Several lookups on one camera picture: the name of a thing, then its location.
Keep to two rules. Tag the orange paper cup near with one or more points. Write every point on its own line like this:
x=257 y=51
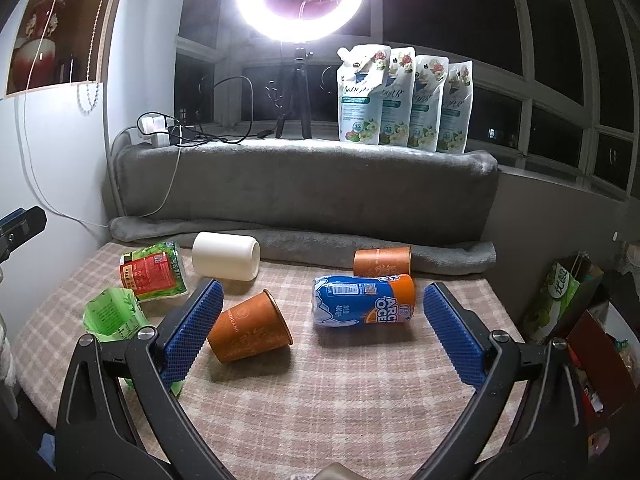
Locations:
x=255 y=326

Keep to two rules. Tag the green tea bottle cup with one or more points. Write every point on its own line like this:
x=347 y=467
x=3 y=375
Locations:
x=117 y=314

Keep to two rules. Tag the red box on floor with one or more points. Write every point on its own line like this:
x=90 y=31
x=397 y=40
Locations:
x=606 y=383

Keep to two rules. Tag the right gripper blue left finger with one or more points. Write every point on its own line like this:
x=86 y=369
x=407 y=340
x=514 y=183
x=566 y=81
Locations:
x=184 y=330

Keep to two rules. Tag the red green label cup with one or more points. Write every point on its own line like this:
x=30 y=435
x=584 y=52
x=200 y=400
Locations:
x=153 y=272

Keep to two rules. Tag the black tripod stand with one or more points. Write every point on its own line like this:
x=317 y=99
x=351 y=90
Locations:
x=294 y=95

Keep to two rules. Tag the red white vase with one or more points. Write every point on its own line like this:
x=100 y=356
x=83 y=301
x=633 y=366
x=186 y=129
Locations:
x=34 y=58

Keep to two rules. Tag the white plastic cup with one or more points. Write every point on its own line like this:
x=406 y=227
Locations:
x=226 y=256

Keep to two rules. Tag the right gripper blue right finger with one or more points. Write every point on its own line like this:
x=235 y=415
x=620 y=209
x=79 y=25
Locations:
x=461 y=333

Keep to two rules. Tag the orange paper cup far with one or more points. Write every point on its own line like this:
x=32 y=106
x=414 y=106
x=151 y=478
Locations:
x=375 y=263

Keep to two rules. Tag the blue orange bottle cup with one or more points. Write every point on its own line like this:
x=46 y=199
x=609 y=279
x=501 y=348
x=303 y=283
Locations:
x=344 y=301

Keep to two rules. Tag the plaid bed sheet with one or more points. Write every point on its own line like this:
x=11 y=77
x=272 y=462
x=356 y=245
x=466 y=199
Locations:
x=377 y=400

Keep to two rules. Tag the orange paper cup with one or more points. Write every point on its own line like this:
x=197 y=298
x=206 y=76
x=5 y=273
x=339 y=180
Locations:
x=255 y=326
x=375 y=263

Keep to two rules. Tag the grey fleece blanket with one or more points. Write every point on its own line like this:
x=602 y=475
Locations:
x=313 y=201

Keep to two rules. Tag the green paper bag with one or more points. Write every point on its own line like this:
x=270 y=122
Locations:
x=564 y=294

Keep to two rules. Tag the white power strip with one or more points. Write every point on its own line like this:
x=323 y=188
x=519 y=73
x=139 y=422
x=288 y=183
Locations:
x=154 y=128

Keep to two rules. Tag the white refill pouch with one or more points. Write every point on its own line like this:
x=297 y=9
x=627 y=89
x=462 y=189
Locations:
x=429 y=82
x=397 y=97
x=360 y=81
x=457 y=102

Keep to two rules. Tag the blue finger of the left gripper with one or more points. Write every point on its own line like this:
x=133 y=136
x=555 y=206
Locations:
x=16 y=220

